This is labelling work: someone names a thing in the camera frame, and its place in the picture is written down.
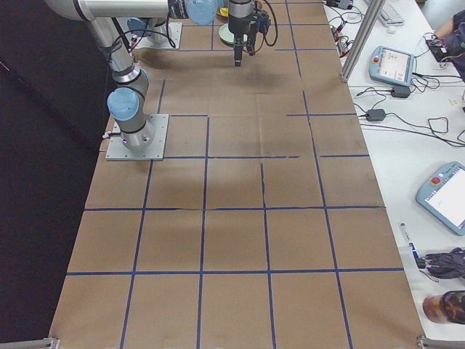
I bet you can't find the near teach pendant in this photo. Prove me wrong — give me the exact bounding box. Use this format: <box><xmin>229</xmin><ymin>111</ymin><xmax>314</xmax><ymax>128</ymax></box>
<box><xmin>416</xmin><ymin>161</ymin><xmax>465</xmax><ymax>236</ymax></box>

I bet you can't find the yellow banana bunch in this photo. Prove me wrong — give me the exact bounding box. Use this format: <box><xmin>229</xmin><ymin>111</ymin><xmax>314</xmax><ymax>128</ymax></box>
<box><xmin>217</xmin><ymin>7</ymin><xmax>229</xmax><ymax>17</ymax></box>

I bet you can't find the black power adapter far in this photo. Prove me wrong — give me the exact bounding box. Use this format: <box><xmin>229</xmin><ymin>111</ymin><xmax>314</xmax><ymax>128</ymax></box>
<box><xmin>390</xmin><ymin>86</ymin><xmax>411</xmax><ymax>99</ymax></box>

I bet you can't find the teach pendant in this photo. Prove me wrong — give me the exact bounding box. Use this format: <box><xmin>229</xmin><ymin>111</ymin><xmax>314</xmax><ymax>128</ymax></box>
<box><xmin>416</xmin><ymin>161</ymin><xmax>465</xmax><ymax>236</ymax></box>
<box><xmin>368</xmin><ymin>46</ymin><xmax>415</xmax><ymax>87</ymax></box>

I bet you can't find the light green plate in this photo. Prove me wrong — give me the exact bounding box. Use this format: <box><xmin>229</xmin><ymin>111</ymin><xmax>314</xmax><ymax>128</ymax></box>
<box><xmin>219</xmin><ymin>23</ymin><xmax>235</xmax><ymax>47</ymax></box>

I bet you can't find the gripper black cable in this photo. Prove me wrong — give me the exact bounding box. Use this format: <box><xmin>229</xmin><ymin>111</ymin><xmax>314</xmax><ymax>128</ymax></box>
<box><xmin>259</xmin><ymin>0</ymin><xmax>280</xmax><ymax>47</ymax></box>

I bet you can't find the brown glass bottle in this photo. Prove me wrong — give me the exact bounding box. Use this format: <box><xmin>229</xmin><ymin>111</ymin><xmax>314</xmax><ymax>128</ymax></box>
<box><xmin>422</xmin><ymin>290</ymin><xmax>464</xmax><ymax>324</ymax></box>

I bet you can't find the black power adapter near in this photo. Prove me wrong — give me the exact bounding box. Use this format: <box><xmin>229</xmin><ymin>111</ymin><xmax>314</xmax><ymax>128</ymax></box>
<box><xmin>365</xmin><ymin>109</ymin><xmax>386</xmax><ymax>122</ymax></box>

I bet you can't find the white keyboard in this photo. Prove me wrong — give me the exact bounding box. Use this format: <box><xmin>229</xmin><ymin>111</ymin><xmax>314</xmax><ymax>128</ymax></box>
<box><xmin>378</xmin><ymin>3</ymin><xmax>405</xmax><ymax>27</ymax></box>

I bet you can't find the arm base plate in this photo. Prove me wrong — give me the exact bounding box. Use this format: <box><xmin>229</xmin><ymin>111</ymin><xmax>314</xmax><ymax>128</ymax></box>
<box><xmin>105</xmin><ymin>114</ymin><xmax>169</xmax><ymax>161</ymax></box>
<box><xmin>132</xmin><ymin>20</ymin><xmax>182</xmax><ymax>50</ymax></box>

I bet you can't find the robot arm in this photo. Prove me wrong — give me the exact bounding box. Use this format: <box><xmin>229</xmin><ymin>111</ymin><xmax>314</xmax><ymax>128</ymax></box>
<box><xmin>126</xmin><ymin>1</ymin><xmax>275</xmax><ymax>67</ymax></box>
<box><xmin>46</xmin><ymin>1</ymin><xmax>224</xmax><ymax>151</ymax></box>

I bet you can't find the aluminium frame post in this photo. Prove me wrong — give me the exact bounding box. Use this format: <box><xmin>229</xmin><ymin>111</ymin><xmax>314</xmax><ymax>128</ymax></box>
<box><xmin>339</xmin><ymin>0</ymin><xmax>385</xmax><ymax>83</ymax></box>

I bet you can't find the person at desk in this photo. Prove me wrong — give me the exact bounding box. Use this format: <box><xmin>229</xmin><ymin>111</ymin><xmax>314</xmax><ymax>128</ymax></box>
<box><xmin>435</xmin><ymin>10</ymin><xmax>464</xmax><ymax>79</ymax></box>

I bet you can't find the folded dark umbrella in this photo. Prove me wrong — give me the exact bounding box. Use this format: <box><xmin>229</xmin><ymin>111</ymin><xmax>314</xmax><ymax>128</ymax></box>
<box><xmin>416</xmin><ymin>247</ymin><xmax>464</xmax><ymax>279</ymax></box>

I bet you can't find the black power adapter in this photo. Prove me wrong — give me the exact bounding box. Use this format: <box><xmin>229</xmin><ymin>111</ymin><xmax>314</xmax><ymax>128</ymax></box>
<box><xmin>390</xmin><ymin>86</ymin><xmax>411</xmax><ymax>99</ymax></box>
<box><xmin>365</xmin><ymin>109</ymin><xmax>386</xmax><ymax>122</ymax></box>

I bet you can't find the far teach pendant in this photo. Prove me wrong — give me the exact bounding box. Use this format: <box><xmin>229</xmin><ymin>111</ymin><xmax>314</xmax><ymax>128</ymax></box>
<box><xmin>368</xmin><ymin>46</ymin><xmax>415</xmax><ymax>87</ymax></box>

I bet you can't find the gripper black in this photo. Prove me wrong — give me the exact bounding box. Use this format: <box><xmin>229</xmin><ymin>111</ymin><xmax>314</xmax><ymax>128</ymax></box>
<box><xmin>228</xmin><ymin>0</ymin><xmax>271</xmax><ymax>67</ymax></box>

